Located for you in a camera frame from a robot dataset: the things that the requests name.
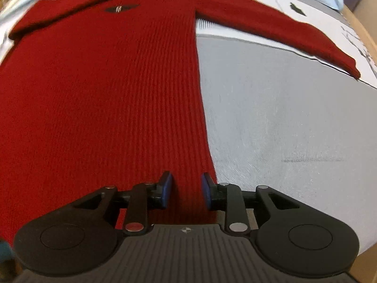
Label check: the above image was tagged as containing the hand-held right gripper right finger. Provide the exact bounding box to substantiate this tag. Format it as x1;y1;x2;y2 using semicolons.
201;172;299;236

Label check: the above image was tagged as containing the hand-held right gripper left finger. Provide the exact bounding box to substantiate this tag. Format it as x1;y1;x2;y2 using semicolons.
71;171;173;237

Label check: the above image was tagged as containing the red ribbed knit sweater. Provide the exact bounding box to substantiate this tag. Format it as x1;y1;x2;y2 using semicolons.
0;0;361;250

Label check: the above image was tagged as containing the grey bed sheet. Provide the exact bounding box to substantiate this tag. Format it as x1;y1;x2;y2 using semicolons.
194;18;377;255

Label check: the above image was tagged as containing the light blue printed sheet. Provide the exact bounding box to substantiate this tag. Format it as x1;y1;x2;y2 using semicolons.
0;0;377;89

